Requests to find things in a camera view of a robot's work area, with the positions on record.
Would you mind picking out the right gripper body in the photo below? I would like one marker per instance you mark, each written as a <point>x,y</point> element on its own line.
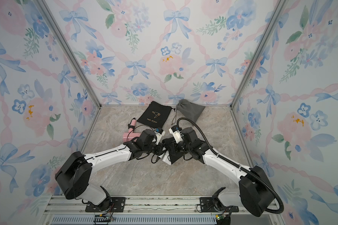
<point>183,142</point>

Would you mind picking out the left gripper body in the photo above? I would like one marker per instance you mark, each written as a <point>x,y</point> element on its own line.
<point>156,149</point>

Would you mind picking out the pink hair dryer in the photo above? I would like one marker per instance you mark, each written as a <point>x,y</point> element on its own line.
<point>130,134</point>

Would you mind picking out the black pouch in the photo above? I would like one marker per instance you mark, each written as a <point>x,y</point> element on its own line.
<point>171,146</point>
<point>155,115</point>

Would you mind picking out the grey drawstring pouch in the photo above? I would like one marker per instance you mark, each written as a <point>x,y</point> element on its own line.
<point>188,109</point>

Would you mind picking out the white hair dryer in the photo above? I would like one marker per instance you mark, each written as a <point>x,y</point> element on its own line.
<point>166,158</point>

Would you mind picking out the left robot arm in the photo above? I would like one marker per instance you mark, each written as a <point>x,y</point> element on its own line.
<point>74,175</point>

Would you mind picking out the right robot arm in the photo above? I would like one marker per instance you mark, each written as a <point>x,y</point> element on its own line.
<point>252,193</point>

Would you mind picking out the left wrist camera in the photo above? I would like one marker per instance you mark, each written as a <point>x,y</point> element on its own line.
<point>159,133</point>

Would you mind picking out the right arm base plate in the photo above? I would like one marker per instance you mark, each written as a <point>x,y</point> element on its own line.
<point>210,204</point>

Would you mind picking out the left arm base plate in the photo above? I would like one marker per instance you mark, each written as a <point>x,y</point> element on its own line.
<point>115,204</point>

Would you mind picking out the aluminium front rail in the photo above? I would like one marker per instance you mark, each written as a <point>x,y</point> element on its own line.
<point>150,210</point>

